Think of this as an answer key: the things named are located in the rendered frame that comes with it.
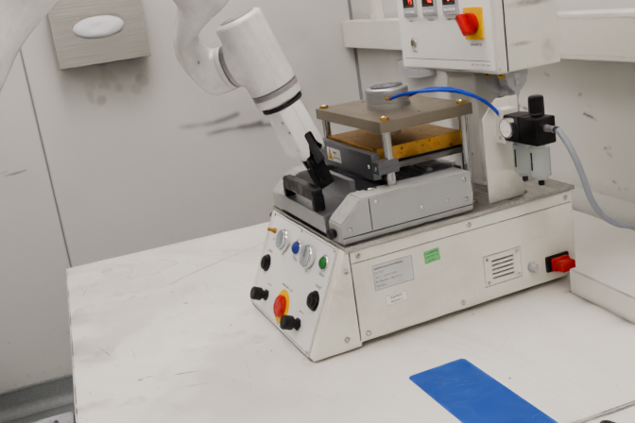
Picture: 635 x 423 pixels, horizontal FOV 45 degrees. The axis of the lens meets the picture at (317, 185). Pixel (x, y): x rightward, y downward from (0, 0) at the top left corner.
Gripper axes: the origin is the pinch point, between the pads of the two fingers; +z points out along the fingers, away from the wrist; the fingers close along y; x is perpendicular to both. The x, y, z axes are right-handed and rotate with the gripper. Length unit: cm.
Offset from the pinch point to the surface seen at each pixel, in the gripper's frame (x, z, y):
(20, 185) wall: -53, 0, -156
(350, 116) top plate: 9.1, -7.2, 2.4
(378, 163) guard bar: 5.8, -1.3, 13.7
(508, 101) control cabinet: 31.5, 1.8, 15.3
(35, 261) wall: -64, 26, -156
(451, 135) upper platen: 21.5, 3.3, 10.3
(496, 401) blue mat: -5, 26, 43
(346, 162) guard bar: 5.0, 0.2, 1.0
